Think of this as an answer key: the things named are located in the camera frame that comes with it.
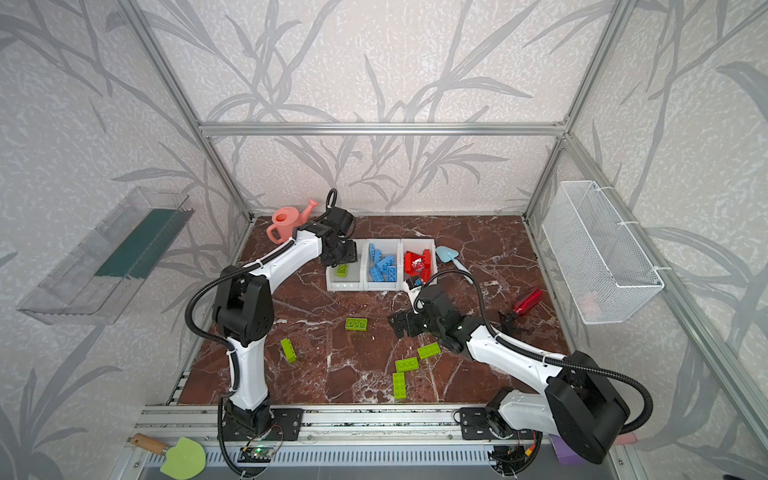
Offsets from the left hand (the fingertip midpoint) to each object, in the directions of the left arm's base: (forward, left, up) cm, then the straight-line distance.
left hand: (352, 248), depth 96 cm
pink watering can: (+12, +25, -1) cm, 28 cm away
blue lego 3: (-5, -13, -7) cm, 16 cm away
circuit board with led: (-54, +18, -10) cm, 58 cm away
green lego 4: (-29, -25, -10) cm, 40 cm away
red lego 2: (-3, -24, -9) cm, 26 cm away
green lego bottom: (-39, -16, -9) cm, 43 cm away
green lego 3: (-30, +16, -9) cm, 35 cm away
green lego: (-3, +4, -9) cm, 10 cm away
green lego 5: (-33, -18, -9) cm, 39 cm away
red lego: (-1, -19, -4) cm, 19 cm away
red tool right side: (-17, -53, -7) cm, 56 cm away
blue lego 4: (-4, -8, -10) cm, 13 cm away
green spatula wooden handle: (-55, +35, -11) cm, 66 cm away
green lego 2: (-22, -3, -9) cm, 24 cm away
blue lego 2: (0, -12, -6) cm, 13 cm away
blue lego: (+2, -6, -7) cm, 9 cm away
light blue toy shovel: (+4, -33, -8) cm, 34 cm away
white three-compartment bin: (-8, -3, -6) cm, 10 cm away
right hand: (-20, -16, 0) cm, 26 cm away
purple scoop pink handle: (-54, -56, -8) cm, 78 cm away
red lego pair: (+1, -25, -7) cm, 26 cm away
